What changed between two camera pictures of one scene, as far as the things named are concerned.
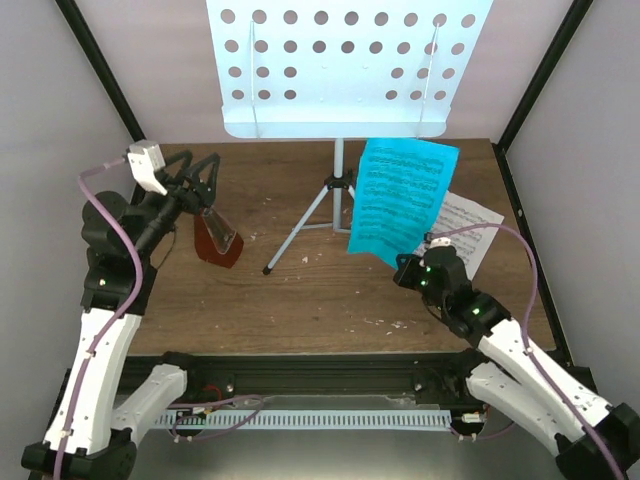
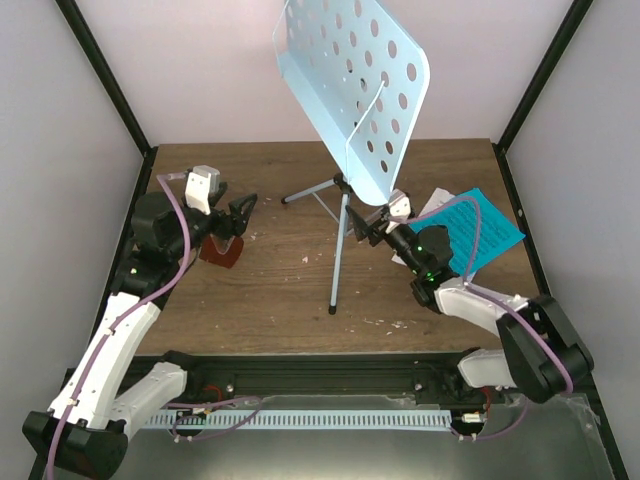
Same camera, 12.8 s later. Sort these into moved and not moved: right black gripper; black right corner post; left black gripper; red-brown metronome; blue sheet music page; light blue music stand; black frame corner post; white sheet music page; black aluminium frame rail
Moved: blue sheet music page; right black gripper; light blue music stand; white sheet music page; left black gripper
Not moved: black right corner post; red-brown metronome; black frame corner post; black aluminium frame rail
